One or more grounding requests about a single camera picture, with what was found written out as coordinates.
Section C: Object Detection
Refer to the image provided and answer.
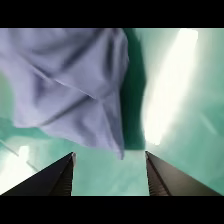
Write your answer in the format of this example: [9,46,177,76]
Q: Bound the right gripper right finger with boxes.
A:
[145,150,222,197]

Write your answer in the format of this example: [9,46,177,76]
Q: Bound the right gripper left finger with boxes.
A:
[1,151,77,197]

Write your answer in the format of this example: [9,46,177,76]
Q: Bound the lavender T-shirt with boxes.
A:
[0,28,131,161]

